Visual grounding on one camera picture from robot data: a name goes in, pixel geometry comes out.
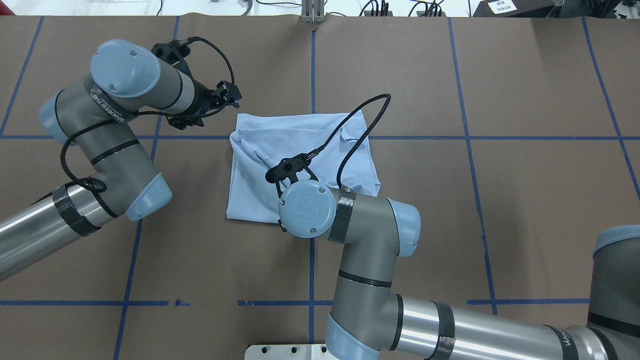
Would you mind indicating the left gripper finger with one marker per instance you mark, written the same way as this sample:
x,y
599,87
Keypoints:
x,y
226,91
222,103

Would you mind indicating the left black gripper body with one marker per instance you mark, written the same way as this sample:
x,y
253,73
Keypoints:
x,y
201,98

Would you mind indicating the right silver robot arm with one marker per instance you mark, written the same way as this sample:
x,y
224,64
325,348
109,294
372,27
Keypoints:
x,y
380,243

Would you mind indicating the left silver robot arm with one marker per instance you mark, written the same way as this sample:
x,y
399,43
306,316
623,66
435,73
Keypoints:
x,y
110,174

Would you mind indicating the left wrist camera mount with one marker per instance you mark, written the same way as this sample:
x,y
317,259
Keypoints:
x,y
176,83

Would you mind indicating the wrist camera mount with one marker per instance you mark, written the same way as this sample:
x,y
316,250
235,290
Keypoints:
x,y
288,169
176,83

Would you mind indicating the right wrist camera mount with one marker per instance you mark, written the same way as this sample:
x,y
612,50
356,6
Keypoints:
x,y
288,169

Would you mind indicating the aluminium frame post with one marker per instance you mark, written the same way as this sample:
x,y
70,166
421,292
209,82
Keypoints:
x,y
312,11

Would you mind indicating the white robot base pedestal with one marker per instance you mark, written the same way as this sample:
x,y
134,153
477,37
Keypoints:
x,y
288,352

